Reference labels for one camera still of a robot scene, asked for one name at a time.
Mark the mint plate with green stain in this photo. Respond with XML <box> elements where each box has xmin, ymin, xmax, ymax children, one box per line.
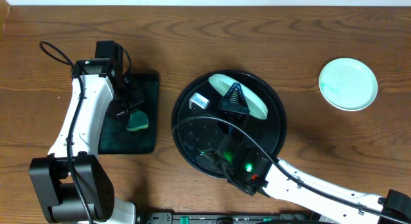
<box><xmin>208</xmin><ymin>73</ymin><xmax>268</xmax><ymax>120</ymax></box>

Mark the yellow green-stained sponge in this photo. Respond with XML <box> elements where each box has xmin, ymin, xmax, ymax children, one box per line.
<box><xmin>126</xmin><ymin>110</ymin><xmax>149</xmax><ymax>132</ymax></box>

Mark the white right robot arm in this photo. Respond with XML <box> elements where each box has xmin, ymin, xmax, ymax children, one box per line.
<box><xmin>250</xmin><ymin>139</ymin><xmax>410</xmax><ymax>223</ymax></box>

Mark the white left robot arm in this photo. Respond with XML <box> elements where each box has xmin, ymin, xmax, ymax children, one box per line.
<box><xmin>29</xmin><ymin>67</ymin><xmax>137</xmax><ymax>223</ymax></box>

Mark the black round tray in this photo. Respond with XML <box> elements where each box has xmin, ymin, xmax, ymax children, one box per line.
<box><xmin>171</xmin><ymin>70</ymin><xmax>287</xmax><ymax>168</ymax></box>

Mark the black rectangular tray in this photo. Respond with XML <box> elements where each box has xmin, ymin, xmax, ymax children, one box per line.
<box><xmin>99</xmin><ymin>73</ymin><xmax>159</xmax><ymax>155</ymax></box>

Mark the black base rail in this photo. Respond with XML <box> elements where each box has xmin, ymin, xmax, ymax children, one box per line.
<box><xmin>136</xmin><ymin>212</ymin><xmax>319</xmax><ymax>224</ymax></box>

